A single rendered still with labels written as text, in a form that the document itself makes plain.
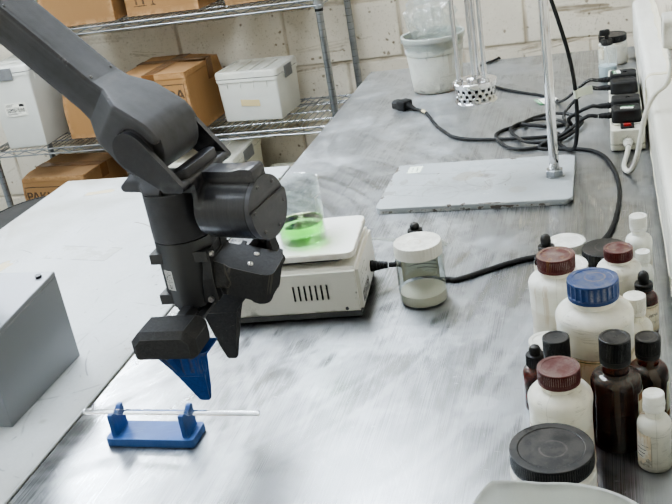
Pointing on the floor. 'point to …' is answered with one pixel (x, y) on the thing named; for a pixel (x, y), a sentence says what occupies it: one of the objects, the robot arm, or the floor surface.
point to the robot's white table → (82, 303)
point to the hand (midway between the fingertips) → (212, 347)
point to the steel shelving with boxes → (192, 75)
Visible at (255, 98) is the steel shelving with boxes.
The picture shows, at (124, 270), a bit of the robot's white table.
